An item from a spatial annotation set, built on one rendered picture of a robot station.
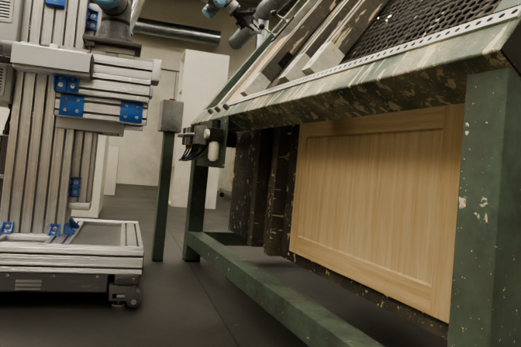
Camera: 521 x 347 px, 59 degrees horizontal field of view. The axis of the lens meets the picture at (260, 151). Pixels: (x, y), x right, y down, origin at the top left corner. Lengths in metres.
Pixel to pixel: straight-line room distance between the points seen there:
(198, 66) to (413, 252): 5.12
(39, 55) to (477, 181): 1.50
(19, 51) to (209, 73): 4.48
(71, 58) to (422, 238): 1.34
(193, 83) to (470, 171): 5.41
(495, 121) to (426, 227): 0.50
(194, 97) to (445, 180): 5.08
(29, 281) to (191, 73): 4.59
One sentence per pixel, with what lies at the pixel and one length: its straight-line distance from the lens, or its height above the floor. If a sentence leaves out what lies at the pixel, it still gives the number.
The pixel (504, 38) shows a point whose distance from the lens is 0.88.
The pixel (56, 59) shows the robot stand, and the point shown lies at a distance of 1.85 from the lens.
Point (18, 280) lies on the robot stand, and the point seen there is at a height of 0.11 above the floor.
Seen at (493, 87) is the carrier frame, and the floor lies 0.76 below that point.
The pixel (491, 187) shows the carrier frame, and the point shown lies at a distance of 0.87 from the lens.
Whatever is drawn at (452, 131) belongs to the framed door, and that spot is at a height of 0.72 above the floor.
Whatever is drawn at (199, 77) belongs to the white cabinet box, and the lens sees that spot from 6.15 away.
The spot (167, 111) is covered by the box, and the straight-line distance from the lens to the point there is 2.69.
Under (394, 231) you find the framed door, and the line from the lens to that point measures 1.40.
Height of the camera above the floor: 0.58
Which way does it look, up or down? 2 degrees up
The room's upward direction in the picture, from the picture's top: 5 degrees clockwise
